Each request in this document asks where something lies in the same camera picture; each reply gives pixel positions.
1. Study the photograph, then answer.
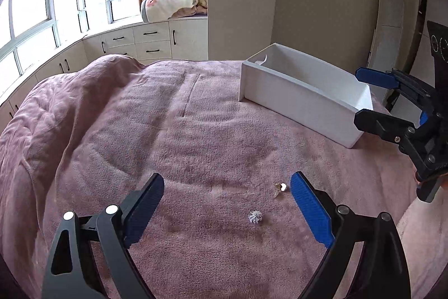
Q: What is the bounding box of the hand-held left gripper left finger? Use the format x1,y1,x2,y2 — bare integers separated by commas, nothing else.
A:
41,172,165,299

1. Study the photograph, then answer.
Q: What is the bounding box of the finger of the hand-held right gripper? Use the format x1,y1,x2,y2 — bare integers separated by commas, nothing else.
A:
355,67,437,104
353,108,418,146

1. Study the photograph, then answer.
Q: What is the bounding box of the pink plush blanket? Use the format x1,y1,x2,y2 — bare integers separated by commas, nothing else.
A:
0,54,422,299

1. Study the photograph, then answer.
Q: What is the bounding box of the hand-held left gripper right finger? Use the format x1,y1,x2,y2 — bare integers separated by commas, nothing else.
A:
290,171,411,299

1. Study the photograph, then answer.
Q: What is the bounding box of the white door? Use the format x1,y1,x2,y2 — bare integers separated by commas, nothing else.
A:
367,0,421,111

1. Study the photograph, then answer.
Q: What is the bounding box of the white window seat cabinet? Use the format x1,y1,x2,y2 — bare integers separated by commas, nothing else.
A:
0,18,209,133

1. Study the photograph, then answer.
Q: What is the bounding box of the white rectangular box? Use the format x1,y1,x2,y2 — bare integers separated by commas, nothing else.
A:
237,43,375,149

